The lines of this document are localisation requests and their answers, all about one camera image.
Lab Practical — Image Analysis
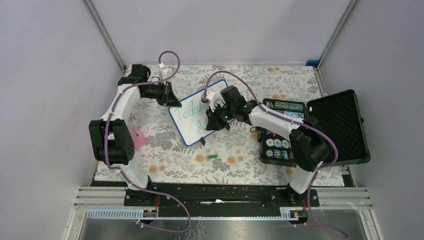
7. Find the black open case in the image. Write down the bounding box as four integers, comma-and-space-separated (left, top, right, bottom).
258, 89, 371, 167

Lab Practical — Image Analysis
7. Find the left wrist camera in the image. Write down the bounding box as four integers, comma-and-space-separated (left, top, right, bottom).
158, 63, 174, 80

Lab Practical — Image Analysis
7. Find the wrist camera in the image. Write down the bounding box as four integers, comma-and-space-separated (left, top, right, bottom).
201, 91, 218, 112
158, 63, 174, 80

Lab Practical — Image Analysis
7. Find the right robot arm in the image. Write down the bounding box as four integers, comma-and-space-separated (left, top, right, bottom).
201, 85, 334, 206

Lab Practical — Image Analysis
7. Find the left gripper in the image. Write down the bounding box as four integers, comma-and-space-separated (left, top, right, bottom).
141, 80, 181, 107

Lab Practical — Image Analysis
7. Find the white cable duct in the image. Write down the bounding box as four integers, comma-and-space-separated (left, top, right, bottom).
85, 207, 308, 221

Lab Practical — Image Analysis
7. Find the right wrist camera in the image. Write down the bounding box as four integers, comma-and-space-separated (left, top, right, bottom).
201, 91, 218, 112

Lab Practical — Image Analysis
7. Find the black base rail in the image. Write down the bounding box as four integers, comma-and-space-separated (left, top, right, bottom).
124, 182, 320, 215

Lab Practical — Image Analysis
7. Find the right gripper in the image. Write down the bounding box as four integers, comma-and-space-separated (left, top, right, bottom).
206, 102, 236, 131

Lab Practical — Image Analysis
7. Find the blue corner clamp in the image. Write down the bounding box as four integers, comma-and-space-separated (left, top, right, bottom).
305, 60, 320, 68

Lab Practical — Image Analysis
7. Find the blue framed whiteboard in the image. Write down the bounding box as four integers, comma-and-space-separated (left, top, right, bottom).
168, 88, 214, 147

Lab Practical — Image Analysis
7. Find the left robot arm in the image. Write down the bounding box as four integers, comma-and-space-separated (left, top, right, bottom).
88, 64, 182, 206

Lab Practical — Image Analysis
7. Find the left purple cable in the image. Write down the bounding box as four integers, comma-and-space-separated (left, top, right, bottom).
103, 50, 193, 234

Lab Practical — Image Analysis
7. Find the pink metronome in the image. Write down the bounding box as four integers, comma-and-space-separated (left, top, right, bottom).
129, 129, 147, 150

